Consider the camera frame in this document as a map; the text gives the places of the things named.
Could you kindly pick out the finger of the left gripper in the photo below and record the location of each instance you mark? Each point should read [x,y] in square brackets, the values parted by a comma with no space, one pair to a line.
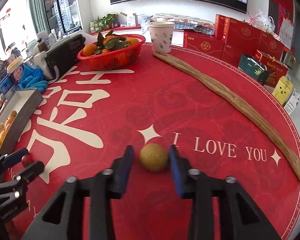
[9,160]
[13,193]

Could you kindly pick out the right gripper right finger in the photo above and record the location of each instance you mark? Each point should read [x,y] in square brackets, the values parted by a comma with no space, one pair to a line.
[221,208]

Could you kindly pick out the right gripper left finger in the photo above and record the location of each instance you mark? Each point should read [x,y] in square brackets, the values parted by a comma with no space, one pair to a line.
[62,216]

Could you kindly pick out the small red cherry tomato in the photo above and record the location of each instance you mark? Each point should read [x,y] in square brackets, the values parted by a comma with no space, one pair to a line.
[26,160]

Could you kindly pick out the brown kiwi fruit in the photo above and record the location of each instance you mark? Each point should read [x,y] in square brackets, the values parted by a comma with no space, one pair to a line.
[153,157]

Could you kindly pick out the orange in tray front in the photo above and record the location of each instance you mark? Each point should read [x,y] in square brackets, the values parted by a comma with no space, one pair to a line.
[2,135]

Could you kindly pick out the orange in tray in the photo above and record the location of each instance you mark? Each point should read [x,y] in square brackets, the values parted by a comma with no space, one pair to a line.
[2,135]
[9,121]

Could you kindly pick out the husk behind tray orange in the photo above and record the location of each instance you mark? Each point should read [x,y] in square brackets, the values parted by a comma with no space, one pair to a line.
[2,127]

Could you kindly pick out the orange near wooden stick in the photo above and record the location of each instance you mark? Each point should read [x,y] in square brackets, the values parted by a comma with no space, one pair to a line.
[7,127]

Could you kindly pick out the orange in tray rear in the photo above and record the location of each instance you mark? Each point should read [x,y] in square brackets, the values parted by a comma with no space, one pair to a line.
[9,121]

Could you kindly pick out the white shallow box tray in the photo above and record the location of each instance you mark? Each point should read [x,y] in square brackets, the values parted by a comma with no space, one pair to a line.
[24,102]

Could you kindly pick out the blue small box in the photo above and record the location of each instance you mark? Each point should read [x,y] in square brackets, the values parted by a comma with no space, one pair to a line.
[7,87]

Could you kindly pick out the blue rubber gloves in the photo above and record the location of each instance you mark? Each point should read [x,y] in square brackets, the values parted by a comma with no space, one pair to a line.
[32,78]

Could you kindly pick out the red round table mat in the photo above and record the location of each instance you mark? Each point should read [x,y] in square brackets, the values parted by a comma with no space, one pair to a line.
[87,119]

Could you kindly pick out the round snack tub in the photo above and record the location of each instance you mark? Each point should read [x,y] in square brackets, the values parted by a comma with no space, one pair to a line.
[15,70]

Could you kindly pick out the black portable radio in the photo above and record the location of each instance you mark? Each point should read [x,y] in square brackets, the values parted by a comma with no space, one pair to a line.
[63,55]

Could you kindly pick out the yellow carton box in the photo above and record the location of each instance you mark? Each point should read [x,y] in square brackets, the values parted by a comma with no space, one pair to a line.
[282,90]

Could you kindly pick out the red gift bag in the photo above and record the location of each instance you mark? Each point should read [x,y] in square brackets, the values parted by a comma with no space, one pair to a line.
[276,68]

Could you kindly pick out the red plastic fruit basket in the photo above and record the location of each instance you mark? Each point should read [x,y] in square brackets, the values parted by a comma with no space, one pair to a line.
[115,59]

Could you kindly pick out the dark green gift bag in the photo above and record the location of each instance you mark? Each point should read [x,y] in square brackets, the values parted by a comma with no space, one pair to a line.
[253,68]

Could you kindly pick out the oranges with leaves in basket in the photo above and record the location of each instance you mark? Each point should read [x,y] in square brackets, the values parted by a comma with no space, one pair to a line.
[108,43]

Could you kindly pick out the glass display cabinet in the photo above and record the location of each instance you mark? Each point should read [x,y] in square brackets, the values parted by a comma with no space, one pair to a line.
[63,16]

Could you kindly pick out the low red gift box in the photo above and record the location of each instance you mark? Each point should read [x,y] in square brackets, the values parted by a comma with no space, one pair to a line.
[203,43]

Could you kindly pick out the potted green plant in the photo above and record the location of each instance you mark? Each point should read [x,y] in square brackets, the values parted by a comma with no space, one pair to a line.
[109,21]

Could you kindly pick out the clear plastic bag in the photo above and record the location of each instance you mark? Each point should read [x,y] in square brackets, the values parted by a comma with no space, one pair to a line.
[263,22]

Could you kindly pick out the white floral paper cup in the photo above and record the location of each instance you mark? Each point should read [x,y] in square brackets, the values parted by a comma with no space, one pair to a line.
[161,35]

